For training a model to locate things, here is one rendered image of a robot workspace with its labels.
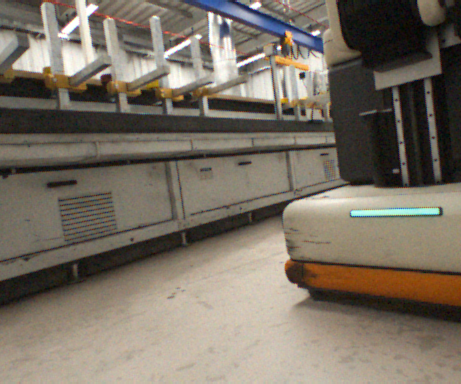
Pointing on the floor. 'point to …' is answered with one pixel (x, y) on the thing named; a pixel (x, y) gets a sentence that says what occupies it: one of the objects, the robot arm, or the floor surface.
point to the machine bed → (123, 198)
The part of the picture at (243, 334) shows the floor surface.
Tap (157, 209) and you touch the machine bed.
